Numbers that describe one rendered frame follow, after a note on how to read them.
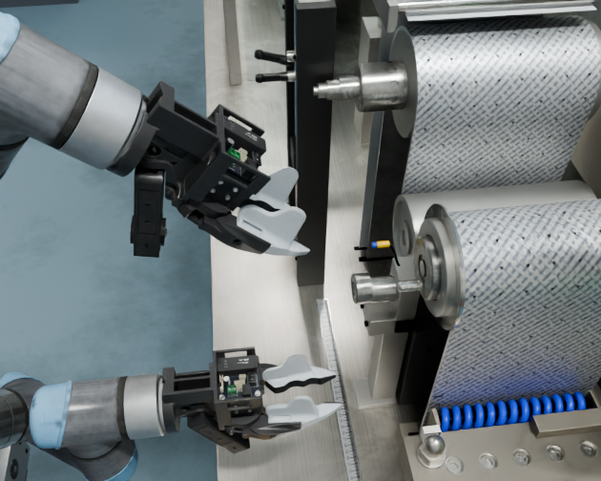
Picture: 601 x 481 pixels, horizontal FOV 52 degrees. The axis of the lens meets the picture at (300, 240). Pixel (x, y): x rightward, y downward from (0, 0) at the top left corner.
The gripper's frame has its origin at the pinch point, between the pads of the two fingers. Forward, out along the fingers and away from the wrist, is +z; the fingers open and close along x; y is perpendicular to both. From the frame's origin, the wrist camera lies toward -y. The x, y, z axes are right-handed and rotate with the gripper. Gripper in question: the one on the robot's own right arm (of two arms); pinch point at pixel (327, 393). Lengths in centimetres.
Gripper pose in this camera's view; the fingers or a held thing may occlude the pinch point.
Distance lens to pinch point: 80.7
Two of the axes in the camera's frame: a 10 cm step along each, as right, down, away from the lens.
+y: 0.0, -6.8, -7.3
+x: -1.2, -7.2, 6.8
